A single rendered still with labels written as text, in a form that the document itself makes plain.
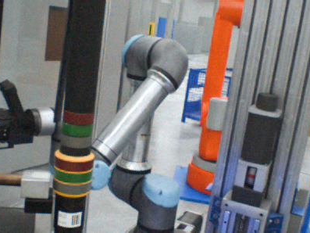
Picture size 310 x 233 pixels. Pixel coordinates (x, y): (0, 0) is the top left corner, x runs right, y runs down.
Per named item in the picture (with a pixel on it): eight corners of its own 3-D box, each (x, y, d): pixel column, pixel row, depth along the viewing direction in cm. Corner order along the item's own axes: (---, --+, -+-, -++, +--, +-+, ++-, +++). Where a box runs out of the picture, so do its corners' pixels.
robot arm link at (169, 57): (212, 64, 121) (102, 202, 108) (185, 59, 129) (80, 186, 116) (195, 34, 114) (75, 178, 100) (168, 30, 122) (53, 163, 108)
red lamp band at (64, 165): (53, 171, 45) (54, 160, 45) (54, 157, 49) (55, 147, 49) (94, 173, 46) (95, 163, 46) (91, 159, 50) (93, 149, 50)
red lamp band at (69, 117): (62, 123, 44) (63, 112, 44) (62, 115, 47) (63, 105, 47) (94, 126, 45) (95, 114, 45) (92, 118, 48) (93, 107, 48)
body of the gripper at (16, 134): (-9, 151, 101) (37, 146, 109) (-6, 117, 98) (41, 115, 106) (-20, 137, 106) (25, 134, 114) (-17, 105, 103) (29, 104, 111)
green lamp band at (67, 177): (52, 182, 45) (53, 172, 45) (53, 167, 49) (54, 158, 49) (93, 184, 46) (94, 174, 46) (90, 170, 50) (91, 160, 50)
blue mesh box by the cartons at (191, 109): (179, 121, 763) (187, 67, 741) (212, 114, 866) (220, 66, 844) (223, 134, 715) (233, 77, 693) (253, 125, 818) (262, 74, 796)
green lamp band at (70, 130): (61, 135, 45) (62, 124, 44) (61, 127, 48) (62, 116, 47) (93, 138, 45) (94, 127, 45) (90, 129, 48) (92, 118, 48)
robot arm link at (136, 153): (129, 215, 131) (151, 37, 119) (101, 196, 142) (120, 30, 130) (158, 208, 139) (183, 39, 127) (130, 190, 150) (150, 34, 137)
